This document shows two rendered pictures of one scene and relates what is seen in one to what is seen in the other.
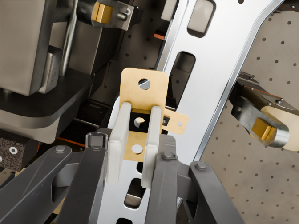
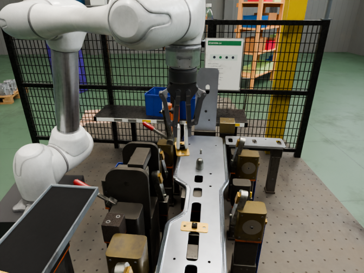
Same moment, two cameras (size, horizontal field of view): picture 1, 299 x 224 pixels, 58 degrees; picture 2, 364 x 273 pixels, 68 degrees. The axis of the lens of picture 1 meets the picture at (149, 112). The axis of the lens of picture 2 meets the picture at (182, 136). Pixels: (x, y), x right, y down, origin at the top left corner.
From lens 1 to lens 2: 81 cm
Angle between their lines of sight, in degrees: 84
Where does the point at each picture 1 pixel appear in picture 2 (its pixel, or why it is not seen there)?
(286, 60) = (268, 260)
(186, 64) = not seen: hidden behind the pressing
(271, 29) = not seen: hidden behind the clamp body
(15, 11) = (141, 151)
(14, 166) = (116, 223)
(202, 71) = (206, 206)
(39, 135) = (130, 216)
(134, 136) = (181, 150)
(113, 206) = not seen: outside the picture
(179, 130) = (205, 230)
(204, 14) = (198, 193)
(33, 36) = (145, 154)
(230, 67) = (217, 203)
